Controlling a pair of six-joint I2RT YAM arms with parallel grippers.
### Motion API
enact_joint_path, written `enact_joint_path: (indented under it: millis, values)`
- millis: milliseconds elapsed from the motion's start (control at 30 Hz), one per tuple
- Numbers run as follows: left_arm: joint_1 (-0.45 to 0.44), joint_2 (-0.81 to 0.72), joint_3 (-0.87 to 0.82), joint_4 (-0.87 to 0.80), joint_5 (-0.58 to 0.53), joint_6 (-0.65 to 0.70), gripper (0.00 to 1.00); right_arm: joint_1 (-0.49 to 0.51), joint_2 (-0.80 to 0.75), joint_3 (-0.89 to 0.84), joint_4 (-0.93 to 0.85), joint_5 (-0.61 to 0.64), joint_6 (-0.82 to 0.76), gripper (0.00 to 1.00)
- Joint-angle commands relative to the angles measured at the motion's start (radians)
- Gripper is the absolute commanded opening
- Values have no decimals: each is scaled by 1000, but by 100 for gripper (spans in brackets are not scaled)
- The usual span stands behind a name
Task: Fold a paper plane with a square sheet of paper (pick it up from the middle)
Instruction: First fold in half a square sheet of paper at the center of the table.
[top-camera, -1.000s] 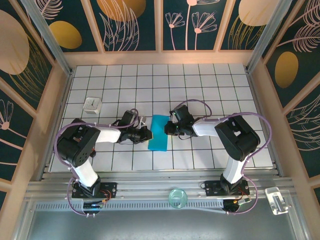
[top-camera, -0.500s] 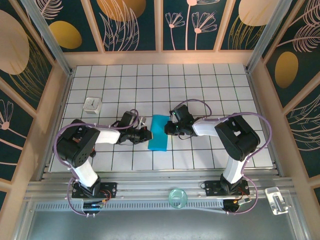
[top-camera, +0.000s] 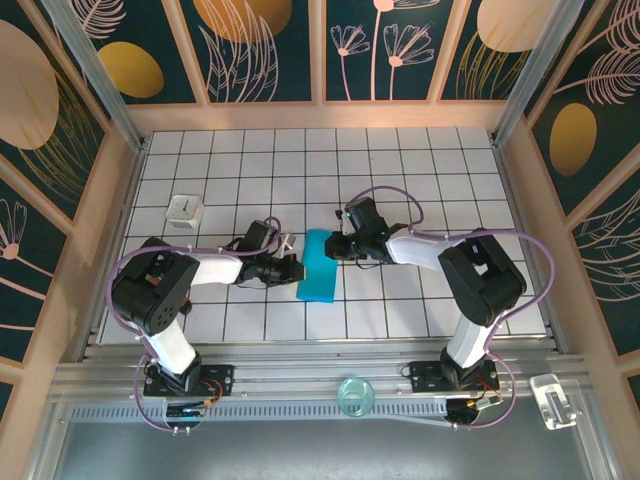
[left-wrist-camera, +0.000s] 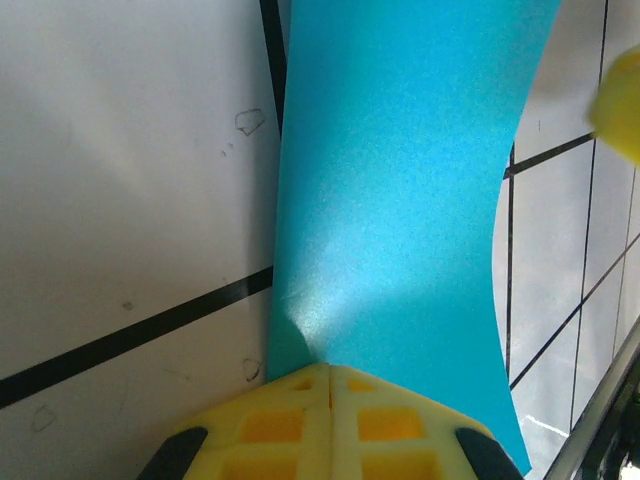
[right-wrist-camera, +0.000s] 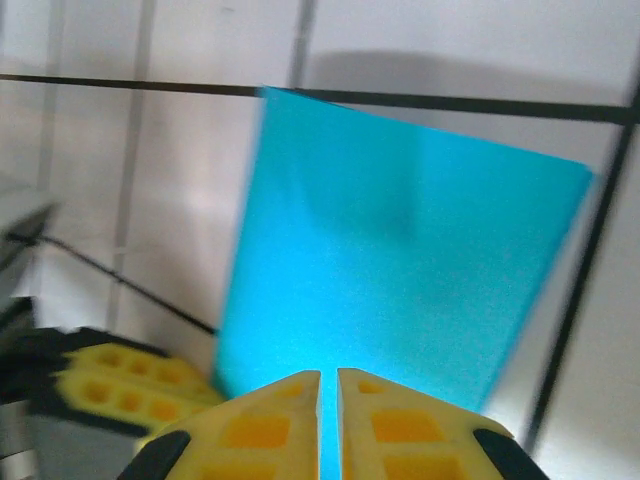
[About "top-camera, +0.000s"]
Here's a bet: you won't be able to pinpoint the clear glass cup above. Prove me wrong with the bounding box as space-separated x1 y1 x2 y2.
337 377 376 419

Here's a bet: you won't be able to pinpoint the wall panel yellow oval feather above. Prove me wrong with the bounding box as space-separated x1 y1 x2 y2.
64 0 209 106

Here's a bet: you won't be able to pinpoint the wall panel orange circle leaves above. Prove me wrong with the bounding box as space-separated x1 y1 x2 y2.
167 0 321 106

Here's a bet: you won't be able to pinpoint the slotted grey cable duct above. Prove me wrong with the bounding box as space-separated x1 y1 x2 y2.
69 399 451 424

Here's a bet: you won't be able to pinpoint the wall panel cream circle stems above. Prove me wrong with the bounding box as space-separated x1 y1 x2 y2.
437 0 571 101

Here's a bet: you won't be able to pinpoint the blue paper sheet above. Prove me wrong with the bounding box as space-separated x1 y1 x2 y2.
295 228 339 305

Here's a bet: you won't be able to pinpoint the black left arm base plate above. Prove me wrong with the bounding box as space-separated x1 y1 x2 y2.
143 364 235 397

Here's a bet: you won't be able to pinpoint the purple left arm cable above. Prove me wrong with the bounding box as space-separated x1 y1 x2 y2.
107 215 284 435

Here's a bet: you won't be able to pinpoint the aluminium table edge rail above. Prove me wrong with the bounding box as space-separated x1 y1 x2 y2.
492 137 569 354
74 139 149 361

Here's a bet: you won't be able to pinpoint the wall panel yellow oval fern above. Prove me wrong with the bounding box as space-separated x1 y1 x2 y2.
524 0 640 216

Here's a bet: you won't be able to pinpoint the wall panel single flower outline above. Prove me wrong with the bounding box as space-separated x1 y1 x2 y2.
0 154 74 371

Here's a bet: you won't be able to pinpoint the white square alarm clock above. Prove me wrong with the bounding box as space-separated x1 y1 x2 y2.
165 194 205 230

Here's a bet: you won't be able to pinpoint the wall panel large cream disc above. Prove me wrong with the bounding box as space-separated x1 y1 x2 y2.
0 0 111 226

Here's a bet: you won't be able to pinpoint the small circuit board with wires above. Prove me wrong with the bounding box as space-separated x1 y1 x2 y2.
163 398 211 420
446 392 504 426

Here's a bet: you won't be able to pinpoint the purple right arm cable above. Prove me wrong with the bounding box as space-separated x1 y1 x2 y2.
347 184 556 432

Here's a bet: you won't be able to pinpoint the wall panel pink leaf outlines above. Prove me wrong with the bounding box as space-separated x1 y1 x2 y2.
564 164 640 356

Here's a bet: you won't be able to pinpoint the clear acrylic bracket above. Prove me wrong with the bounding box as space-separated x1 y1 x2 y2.
529 372 584 431

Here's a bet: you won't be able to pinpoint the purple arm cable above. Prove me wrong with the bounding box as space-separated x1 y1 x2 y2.
347 184 556 432
107 215 284 435

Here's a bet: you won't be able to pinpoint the aluminium frame post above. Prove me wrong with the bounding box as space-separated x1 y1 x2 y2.
489 0 601 147
42 0 149 151

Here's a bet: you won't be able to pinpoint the wide aluminium mounting rail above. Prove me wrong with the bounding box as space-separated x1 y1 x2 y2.
49 342 594 401

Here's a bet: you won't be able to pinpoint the grey sheet metal cover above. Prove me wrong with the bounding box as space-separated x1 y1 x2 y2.
29 417 616 480

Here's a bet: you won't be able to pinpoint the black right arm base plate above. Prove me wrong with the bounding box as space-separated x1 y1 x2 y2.
409 360 499 394

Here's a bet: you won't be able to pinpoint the wall panel pink flowers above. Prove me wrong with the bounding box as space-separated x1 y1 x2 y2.
319 0 464 104

